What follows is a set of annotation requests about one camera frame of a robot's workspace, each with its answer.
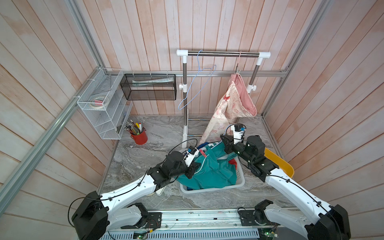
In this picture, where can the white clothes rack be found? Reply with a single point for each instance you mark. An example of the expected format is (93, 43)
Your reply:
(184, 54)

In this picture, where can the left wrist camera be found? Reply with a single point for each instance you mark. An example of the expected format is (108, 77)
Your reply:
(192, 153)

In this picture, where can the yellow plastic tray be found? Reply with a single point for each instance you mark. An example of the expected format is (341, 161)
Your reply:
(285, 166)

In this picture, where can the tape roll on shelf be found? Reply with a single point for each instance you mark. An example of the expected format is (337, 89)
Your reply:
(99, 102)

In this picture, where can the white plastic laundry basket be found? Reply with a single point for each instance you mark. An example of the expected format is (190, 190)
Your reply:
(239, 183)

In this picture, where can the white remote-like bar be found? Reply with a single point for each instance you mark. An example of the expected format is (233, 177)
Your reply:
(160, 191)

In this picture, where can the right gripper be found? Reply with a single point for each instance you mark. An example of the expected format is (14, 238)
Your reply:
(229, 140)

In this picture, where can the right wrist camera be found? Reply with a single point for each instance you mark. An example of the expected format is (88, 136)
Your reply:
(238, 133)

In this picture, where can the cream pink print jacket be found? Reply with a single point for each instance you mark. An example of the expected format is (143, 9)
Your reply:
(240, 105)

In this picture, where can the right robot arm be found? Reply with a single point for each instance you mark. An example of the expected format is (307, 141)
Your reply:
(317, 220)

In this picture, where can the black mesh basket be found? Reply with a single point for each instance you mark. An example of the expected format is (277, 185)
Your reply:
(149, 87)

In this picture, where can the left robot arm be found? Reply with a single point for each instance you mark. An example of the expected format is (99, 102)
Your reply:
(98, 214)

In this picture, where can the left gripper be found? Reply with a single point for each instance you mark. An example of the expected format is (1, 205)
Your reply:
(191, 169)

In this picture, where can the pink hanger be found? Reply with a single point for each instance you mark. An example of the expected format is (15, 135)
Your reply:
(237, 64)

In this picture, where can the blue red white jacket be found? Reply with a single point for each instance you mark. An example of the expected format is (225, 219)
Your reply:
(207, 145)

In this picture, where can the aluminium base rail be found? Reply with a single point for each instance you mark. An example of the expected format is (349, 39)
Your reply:
(204, 224)

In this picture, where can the red pencil cup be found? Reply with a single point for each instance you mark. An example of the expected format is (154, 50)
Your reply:
(140, 139)

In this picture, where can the white wire shelf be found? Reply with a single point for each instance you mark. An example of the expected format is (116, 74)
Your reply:
(109, 122)

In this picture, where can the green jacket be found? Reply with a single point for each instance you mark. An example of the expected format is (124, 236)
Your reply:
(218, 171)

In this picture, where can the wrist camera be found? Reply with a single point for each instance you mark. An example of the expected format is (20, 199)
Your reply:
(192, 153)
(238, 133)

